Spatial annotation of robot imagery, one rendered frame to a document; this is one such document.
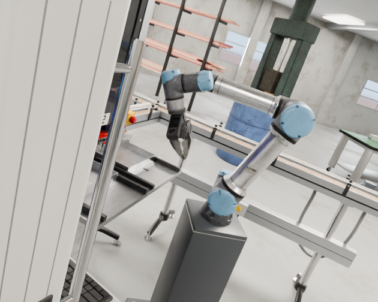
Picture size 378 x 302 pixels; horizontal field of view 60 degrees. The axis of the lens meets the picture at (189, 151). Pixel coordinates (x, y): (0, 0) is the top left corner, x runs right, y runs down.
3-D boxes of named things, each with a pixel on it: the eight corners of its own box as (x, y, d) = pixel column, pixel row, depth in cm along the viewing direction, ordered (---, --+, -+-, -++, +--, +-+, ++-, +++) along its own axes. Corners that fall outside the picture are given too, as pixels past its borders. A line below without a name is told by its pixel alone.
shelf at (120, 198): (-13, 169, 117) (-13, 164, 116) (104, 137, 180) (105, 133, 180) (95, 231, 104) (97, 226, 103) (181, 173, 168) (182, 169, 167)
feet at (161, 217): (141, 238, 251) (146, 223, 246) (168, 213, 296) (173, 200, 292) (150, 242, 249) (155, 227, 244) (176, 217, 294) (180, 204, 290)
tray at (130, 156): (65, 144, 152) (66, 137, 151) (99, 135, 175) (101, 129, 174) (126, 174, 143) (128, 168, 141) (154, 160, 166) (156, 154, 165)
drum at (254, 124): (251, 157, 539) (275, 99, 507) (260, 173, 477) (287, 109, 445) (213, 145, 532) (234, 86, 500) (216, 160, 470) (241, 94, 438)
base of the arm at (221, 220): (226, 210, 161) (233, 193, 158) (234, 228, 147) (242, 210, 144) (197, 204, 157) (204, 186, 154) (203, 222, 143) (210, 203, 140)
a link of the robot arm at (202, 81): (213, 69, 129) (186, 72, 132) (209, 69, 119) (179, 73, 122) (216, 88, 131) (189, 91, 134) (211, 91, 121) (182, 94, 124)
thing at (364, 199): (124, 108, 253) (129, 88, 248) (135, 106, 267) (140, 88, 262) (380, 219, 202) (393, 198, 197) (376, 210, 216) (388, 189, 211)
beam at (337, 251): (146, 170, 262) (150, 157, 258) (150, 168, 269) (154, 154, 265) (348, 268, 219) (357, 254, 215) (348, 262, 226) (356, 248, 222)
